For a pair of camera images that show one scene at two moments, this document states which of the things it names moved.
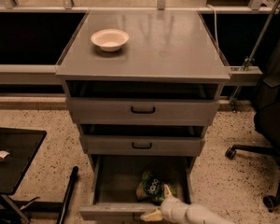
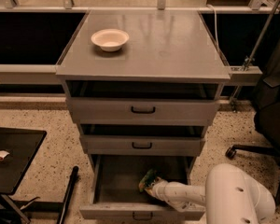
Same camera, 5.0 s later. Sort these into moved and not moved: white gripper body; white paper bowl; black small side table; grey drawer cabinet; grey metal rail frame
Moved: white gripper body
Not moved: grey metal rail frame; black small side table; grey drawer cabinet; white paper bowl
